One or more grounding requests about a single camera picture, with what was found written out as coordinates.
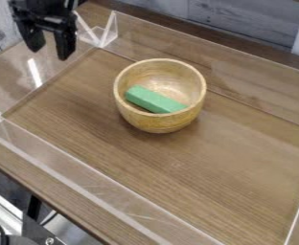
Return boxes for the brown wooden bowl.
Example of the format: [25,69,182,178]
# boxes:
[112,58,206,133]

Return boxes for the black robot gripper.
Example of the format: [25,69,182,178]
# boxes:
[9,0,77,60]

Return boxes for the green rectangular block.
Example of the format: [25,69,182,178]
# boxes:
[125,85,186,114]

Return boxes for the black metal table bracket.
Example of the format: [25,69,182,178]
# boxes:
[21,195,66,245]

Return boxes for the clear acrylic tray walls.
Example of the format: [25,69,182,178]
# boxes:
[0,4,299,245]

